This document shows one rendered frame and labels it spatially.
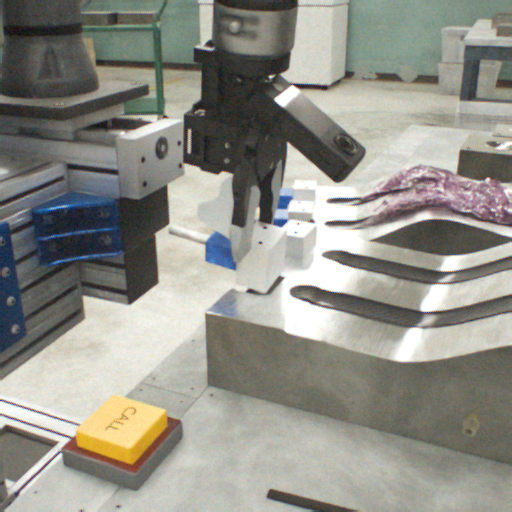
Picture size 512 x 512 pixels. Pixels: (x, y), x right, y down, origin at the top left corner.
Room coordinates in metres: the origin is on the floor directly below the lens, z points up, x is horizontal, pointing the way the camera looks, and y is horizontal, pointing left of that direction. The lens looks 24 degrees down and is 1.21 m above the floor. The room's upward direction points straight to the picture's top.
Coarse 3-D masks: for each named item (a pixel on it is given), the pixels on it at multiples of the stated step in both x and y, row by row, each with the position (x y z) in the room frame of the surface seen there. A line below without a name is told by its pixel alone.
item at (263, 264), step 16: (256, 224) 0.67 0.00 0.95; (192, 240) 0.68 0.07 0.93; (208, 240) 0.65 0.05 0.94; (224, 240) 0.65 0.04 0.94; (256, 240) 0.63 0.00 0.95; (272, 240) 0.64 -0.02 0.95; (208, 256) 0.65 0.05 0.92; (224, 256) 0.64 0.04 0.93; (256, 256) 0.62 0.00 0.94; (272, 256) 0.63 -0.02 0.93; (240, 272) 0.63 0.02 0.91; (256, 272) 0.63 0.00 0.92; (272, 272) 0.64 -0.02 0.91; (256, 288) 0.63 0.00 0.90
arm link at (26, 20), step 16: (0, 0) 1.00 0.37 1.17; (16, 0) 0.98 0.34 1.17; (32, 0) 0.98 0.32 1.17; (48, 0) 0.99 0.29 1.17; (64, 0) 1.00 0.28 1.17; (80, 0) 1.10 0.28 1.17; (16, 16) 0.98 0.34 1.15; (32, 16) 0.98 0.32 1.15; (48, 16) 0.99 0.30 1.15; (64, 16) 1.00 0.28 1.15; (80, 16) 1.04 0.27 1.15
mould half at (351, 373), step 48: (336, 240) 0.78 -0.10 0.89; (288, 288) 0.64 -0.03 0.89; (336, 288) 0.65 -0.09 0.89; (384, 288) 0.65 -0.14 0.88; (432, 288) 0.65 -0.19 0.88; (480, 288) 0.61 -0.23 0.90; (240, 336) 0.57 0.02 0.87; (288, 336) 0.55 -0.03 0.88; (336, 336) 0.55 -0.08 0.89; (384, 336) 0.55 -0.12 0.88; (432, 336) 0.54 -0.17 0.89; (480, 336) 0.50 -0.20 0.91; (240, 384) 0.57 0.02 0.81; (288, 384) 0.55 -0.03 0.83; (336, 384) 0.53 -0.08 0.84; (384, 384) 0.51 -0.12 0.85; (432, 384) 0.49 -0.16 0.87; (480, 384) 0.48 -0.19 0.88; (432, 432) 0.49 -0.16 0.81; (480, 432) 0.48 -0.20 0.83
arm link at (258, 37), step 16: (224, 16) 0.59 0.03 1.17; (240, 16) 0.58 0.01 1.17; (256, 16) 0.58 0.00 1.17; (272, 16) 0.58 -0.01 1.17; (288, 16) 0.59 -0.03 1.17; (224, 32) 0.59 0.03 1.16; (240, 32) 0.59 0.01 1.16; (256, 32) 0.58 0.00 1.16; (272, 32) 0.58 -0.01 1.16; (288, 32) 0.60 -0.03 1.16; (224, 48) 0.59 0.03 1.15; (240, 48) 0.58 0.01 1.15; (256, 48) 0.58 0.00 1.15; (272, 48) 0.59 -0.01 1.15; (288, 48) 0.60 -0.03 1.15
